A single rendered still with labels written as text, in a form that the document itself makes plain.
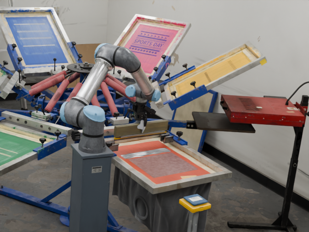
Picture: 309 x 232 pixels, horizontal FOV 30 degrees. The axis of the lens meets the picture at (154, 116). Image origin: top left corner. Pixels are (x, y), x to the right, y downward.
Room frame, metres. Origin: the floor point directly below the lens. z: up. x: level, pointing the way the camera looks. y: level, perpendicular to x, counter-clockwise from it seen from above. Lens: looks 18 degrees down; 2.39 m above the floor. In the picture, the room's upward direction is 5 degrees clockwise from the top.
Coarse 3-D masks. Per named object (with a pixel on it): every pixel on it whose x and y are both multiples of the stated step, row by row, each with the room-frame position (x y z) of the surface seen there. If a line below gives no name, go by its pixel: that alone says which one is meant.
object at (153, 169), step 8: (120, 152) 3.52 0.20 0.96; (128, 152) 3.53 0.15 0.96; (128, 160) 3.40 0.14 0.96; (136, 160) 3.41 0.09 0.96; (144, 160) 3.42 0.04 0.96; (152, 160) 3.43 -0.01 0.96; (136, 168) 3.28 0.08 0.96; (144, 168) 3.29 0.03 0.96; (152, 168) 3.30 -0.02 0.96; (160, 168) 3.31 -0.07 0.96; (168, 168) 3.32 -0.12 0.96; (152, 176) 3.18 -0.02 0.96; (160, 176) 3.20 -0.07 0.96; (168, 176) 3.21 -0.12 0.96; (176, 176) 3.22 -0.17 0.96
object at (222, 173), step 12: (192, 156) 3.55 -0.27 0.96; (204, 156) 3.50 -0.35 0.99; (120, 168) 3.25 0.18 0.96; (132, 168) 3.19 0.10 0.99; (216, 168) 3.35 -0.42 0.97; (144, 180) 3.04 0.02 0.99; (180, 180) 3.09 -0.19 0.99; (192, 180) 3.11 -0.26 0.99; (204, 180) 3.16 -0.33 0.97; (216, 180) 3.21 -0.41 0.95; (156, 192) 2.96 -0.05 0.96
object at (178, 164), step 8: (136, 144) 3.69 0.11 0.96; (144, 144) 3.71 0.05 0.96; (152, 144) 3.72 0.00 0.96; (160, 144) 3.74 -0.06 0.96; (168, 152) 3.60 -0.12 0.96; (176, 152) 3.61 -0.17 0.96; (160, 160) 3.45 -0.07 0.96; (168, 160) 3.46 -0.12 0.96; (176, 160) 3.47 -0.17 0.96; (184, 160) 3.48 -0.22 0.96; (176, 168) 3.34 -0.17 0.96; (184, 168) 3.35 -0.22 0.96; (192, 168) 3.36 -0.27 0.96; (200, 168) 3.37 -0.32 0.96
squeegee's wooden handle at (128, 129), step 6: (162, 120) 3.71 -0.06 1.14; (114, 126) 3.51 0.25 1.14; (120, 126) 3.51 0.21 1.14; (126, 126) 3.53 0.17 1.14; (132, 126) 3.55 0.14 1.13; (150, 126) 3.63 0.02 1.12; (156, 126) 3.66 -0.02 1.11; (162, 126) 3.69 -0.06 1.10; (114, 132) 3.50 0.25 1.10; (120, 132) 3.50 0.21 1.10; (126, 132) 3.53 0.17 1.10; (132, 132) 3.56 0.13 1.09; (138, 132) 3.58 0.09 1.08; (144, 132) 3.61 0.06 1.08
